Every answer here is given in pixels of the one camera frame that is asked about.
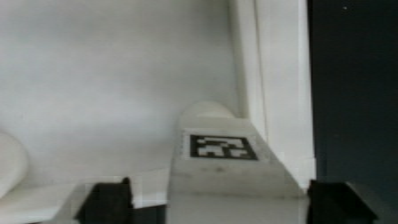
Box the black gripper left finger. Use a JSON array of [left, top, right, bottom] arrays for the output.
[[73, 177, 166, 224]]

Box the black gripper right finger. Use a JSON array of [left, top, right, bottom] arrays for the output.
[[308, 180, 379, 224]]

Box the white square tabletop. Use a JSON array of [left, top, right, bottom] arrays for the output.
[[0, 0, 317, 224]]

